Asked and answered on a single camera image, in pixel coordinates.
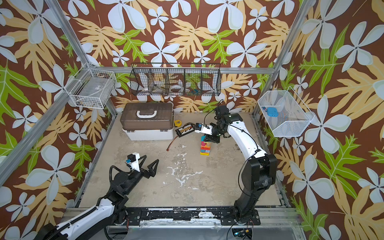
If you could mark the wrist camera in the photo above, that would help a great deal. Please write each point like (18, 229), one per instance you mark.
(203, 129)
(133, 161)

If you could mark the black wire wall basket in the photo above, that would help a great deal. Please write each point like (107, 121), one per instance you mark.
(163, 79)

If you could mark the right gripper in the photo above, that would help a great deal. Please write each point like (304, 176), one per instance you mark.
(212, 136)

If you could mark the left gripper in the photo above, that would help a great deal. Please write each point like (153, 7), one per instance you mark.
(146, 174)

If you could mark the yellow tape measure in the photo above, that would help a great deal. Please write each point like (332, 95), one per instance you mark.
(177, 123)

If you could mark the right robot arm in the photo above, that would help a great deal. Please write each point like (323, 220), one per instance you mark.
(258, 172)

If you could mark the blue object in basket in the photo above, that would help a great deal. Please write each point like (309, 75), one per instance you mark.
(272, 112)

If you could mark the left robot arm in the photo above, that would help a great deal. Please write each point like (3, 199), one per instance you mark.
(109, 209)

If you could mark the brown lid white toolbox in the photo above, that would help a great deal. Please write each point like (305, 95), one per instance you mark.
(148, 121)

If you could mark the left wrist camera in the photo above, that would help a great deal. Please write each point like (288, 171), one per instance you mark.
(133, 161)

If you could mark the black charging board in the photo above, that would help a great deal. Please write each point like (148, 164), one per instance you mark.
(185, 130)

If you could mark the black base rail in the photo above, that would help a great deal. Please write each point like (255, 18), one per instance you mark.
(222, 216)

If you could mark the white wire basket left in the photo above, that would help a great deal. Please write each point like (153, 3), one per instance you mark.
(92, 88)

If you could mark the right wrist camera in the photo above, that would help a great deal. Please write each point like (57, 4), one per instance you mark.
(203, 129)

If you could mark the white mesh basket right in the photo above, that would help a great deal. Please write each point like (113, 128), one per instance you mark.
(294, 115)

